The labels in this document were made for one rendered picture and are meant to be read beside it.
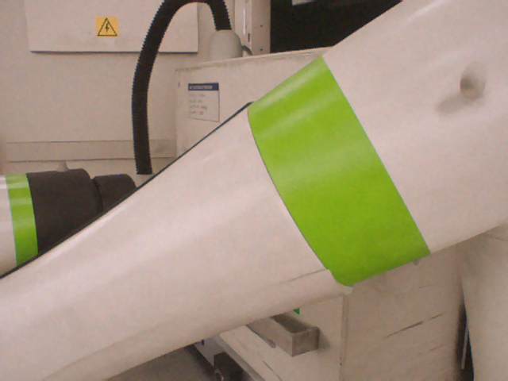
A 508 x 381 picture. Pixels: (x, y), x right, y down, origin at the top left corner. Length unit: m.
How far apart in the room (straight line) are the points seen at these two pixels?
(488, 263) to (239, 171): 0.17
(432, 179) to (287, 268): 0.07
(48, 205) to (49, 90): 0.70
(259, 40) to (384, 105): 0.87
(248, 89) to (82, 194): 0.31
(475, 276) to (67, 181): 0.34
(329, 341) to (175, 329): 0.35
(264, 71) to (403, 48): 0.43
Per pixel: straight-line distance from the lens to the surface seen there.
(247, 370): 0.77
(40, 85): 1.13
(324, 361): 0.61
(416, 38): 0.21
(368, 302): 0.57
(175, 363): 0.95
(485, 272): 0.33
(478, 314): 0.34
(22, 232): 0.43
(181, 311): 0.25
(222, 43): 0.83
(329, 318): 0.57
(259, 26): 1.07
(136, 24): 1.07
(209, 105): 0.78
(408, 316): 0.63
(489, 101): 0.20
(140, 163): 0.85
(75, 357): 0.29
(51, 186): 0.45
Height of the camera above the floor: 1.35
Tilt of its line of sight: 13 degrees down
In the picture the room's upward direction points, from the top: straight up
